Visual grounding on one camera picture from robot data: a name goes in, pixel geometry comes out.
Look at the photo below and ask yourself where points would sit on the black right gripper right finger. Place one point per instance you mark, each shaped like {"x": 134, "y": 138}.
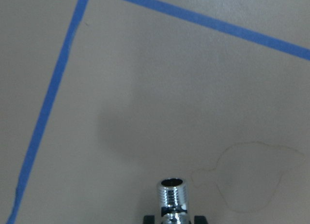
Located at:
{"x": 200, "y": 220}

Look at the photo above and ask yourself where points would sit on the chrome threaded pipe fitting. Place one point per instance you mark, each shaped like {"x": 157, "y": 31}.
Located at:
{"x": 173, "y": 201}

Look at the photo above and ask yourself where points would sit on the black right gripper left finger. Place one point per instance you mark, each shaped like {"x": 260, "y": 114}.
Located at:
{"x": 149, "y": 219}

